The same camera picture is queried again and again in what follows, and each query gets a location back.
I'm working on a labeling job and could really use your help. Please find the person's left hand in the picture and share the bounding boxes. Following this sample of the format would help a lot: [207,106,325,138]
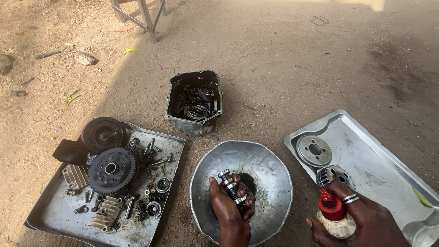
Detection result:
[209,173,256,228]

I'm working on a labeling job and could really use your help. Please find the person's right hand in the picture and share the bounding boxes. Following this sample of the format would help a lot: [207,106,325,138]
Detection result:
[306,181,409,247]

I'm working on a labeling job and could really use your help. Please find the steel camshaft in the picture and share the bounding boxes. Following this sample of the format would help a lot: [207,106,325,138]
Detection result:
[217,169,247,206]

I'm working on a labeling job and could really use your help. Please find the plastic bottle with red cap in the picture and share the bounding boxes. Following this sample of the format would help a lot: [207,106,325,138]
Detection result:
[316,189,357,239]

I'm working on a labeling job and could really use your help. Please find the dented round metal bowl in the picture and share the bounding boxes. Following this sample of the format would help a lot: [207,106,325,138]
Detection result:
[190,140,294,247]

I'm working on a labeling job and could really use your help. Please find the yellow leaf on tray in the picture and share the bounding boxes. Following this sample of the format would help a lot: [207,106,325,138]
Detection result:
[412,187,434,208]

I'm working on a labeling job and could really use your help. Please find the shiny deep metal tray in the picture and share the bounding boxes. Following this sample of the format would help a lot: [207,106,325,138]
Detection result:
[284,109,439,247]

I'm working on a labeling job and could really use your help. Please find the small toothed clutch gear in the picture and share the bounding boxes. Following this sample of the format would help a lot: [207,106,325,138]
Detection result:
[316,165,356,189]

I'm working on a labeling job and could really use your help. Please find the scattered bolts and small parts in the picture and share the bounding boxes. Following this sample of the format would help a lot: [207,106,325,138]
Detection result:
[65,137,174,232]

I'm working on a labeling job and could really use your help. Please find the round grey clutch plate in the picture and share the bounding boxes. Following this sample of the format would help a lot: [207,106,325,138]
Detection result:
[296,134,333,168]

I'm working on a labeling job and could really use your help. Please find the grey engine case cover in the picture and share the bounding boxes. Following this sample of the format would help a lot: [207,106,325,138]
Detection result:
[165,70,224,137]

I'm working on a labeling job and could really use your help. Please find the large black toothed gear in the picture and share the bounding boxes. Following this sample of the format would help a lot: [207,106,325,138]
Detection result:
[88,148,139,196]

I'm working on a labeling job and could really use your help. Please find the long finned metal cover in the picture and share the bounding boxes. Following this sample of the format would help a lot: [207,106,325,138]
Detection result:
[90,196,125,231]

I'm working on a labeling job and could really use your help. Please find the black round clutch drum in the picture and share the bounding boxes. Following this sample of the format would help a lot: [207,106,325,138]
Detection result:
[81,117,128,155]

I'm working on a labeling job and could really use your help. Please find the small finned metal cover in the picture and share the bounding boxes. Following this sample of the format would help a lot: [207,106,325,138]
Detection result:
[62,164,90,189]

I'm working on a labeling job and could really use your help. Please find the flat metal tray with parts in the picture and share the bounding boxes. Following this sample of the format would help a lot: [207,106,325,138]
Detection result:
[24,122,186,247]

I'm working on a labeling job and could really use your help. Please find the green leaf twig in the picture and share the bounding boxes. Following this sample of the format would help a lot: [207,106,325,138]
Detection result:
[62,89,81,105]

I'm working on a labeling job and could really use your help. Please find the grey stone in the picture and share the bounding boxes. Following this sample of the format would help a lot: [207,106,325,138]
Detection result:
[74,52,98,67]

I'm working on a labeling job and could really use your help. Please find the dark metal rod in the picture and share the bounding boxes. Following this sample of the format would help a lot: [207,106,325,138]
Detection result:
[34,50,62,60]

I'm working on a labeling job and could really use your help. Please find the large brown rock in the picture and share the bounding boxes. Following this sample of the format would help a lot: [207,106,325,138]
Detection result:
[0,54,16,76]

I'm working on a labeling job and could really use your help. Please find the silver double band ring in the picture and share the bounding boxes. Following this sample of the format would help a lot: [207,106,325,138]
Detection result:
[341,193,360,206]

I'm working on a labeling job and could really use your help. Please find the metal stool frame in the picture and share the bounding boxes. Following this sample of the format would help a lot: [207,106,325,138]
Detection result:
[110,0,168,44]

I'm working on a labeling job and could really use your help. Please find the red wire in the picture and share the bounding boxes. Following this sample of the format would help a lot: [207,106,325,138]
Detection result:
[108,24,138,33]

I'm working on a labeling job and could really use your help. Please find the thin wire loop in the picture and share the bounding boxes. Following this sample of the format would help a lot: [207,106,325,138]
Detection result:
[309,16,330,27]

